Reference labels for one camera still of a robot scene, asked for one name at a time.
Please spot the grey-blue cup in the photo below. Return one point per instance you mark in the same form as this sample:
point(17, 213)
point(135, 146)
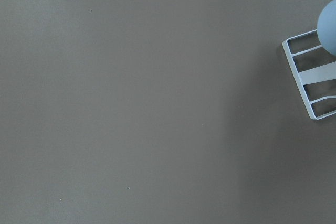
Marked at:
point(326, 27)

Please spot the white wire cup rack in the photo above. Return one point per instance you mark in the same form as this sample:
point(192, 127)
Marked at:
point(313, 70)

